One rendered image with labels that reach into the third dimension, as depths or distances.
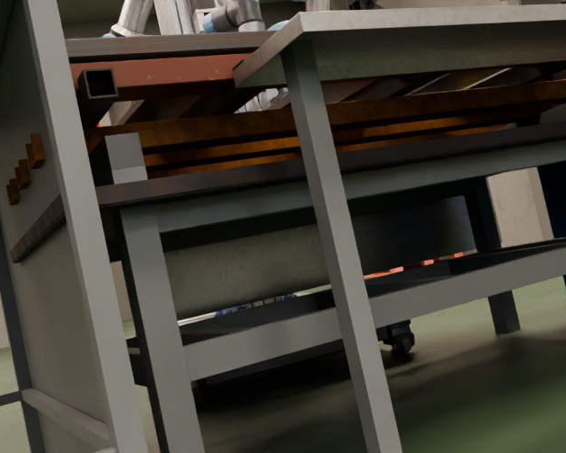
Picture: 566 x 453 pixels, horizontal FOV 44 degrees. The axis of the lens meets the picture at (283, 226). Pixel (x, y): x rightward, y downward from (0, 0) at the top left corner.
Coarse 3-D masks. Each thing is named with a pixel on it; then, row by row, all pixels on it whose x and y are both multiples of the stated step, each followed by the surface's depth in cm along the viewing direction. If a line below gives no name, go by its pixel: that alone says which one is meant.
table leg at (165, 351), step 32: (128, 224) 121; (128, 256) 120; (160, 256) 122; (128, 288) 124; (160, 288) 122; (160, 320) 121; (160, 352) 120; (160, 384) 119; (160, 416) 120; (192, 416) 121; (160, 448) 123; (192, 448) 120
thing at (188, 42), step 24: (72, 48) 120; (96, 48) 122; (120, 48) 124; (144, 48) 126; (168, 48) 128; (192, 48) 130; (216, 48) 132; (240, 48) 135; (480, 72) 204; (192, 96) 162; (288, 96) 191; (336, 96) 195; (120, 120) 178; (144, 120) 175
